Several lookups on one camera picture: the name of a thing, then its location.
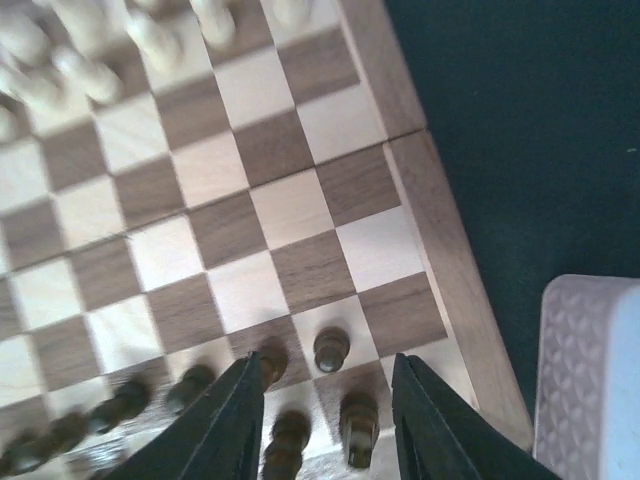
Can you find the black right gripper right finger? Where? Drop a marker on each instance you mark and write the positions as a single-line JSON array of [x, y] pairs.
[[439, 436]]

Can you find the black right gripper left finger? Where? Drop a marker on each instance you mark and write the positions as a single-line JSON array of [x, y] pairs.
[[217, 437]]

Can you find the wooden chess board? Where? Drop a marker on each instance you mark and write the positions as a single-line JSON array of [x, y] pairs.
[[261, 193]]

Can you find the silver patterned metal tray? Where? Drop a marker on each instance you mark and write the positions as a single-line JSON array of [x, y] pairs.
[[587, 403]]

